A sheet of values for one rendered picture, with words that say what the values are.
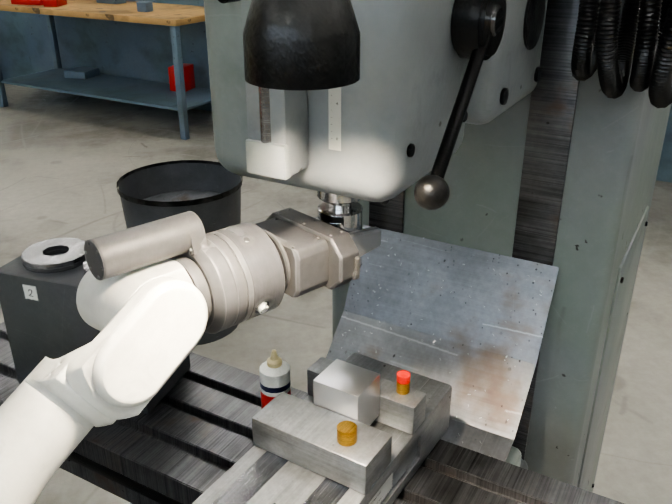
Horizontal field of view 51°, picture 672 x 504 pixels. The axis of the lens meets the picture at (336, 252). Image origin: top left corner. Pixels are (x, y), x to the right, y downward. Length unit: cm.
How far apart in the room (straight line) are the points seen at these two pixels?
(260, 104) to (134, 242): 15
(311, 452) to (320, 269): 22
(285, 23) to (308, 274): 31
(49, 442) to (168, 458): 39
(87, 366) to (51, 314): 48
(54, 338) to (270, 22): 71
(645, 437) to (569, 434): 138
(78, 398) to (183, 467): 39
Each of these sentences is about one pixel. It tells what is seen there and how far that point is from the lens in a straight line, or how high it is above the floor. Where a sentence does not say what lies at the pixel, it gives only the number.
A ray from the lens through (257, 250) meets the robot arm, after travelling 64.
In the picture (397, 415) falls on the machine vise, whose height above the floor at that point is 101.
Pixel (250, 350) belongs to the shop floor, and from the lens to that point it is 283.
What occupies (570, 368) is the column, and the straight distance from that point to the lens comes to 116.
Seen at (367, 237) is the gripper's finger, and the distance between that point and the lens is 73.
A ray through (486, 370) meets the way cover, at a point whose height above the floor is 93.
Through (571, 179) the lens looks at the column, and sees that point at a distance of 103.
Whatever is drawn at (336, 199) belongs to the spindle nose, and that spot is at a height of 129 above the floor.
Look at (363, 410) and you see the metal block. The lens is 82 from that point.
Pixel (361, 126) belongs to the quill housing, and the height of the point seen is 138.
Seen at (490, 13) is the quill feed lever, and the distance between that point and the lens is 67.
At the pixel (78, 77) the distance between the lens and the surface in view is 686.
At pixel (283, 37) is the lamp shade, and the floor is 148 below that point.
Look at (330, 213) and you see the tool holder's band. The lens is 72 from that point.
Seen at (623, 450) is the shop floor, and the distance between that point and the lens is 252.
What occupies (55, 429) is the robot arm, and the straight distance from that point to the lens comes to 59.
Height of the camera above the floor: 154
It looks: 25 degrees down
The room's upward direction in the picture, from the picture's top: straight up
